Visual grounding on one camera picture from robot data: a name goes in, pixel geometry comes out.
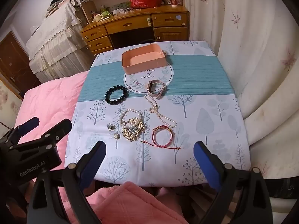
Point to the red bangle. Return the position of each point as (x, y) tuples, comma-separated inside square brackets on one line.
[(162, 127)]

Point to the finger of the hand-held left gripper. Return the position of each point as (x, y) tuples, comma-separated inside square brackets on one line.
[(29, 123), (58, 130)]

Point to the white lace cover cloth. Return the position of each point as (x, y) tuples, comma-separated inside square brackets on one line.
[(53, 39)]

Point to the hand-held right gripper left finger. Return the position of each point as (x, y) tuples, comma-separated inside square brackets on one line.
[(93, 161)]

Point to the brown wooden door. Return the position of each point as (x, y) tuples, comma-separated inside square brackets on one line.
[(14, 58)]

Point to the white leaf print curtain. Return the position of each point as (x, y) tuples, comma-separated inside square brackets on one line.
[(252, 39)]

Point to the pink fleece clothing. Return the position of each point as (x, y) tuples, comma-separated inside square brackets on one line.
[(126, 203)]

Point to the small round pendant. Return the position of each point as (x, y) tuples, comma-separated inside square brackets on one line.
[(116, 135)]

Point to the pink pillow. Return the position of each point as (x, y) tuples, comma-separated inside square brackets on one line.
[(46, 102)]

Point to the pink mesh band watch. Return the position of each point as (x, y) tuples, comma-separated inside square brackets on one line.
[(148, 86)]

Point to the stack of books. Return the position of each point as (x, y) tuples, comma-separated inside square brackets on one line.
[(56, 4)]

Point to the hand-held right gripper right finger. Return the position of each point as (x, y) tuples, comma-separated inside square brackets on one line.
[(206, 163)]

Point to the pink plastic box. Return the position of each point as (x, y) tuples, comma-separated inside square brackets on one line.
[(144, 66)]

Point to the wooden desk with drawers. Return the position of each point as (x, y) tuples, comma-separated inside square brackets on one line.
[(130, 24)]

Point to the small flower brooch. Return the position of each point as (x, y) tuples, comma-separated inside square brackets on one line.
[(109, 127)]

